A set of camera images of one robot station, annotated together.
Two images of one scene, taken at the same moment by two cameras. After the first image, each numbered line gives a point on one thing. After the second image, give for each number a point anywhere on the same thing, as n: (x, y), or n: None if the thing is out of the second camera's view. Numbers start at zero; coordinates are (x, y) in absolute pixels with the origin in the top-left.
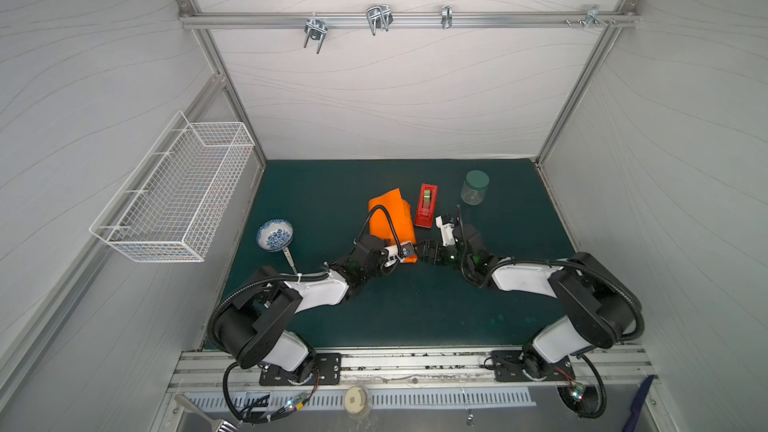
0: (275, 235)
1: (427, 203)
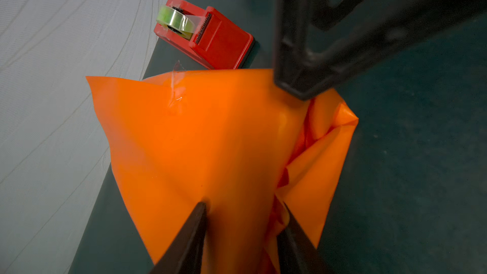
0: None
1: (214, 37)
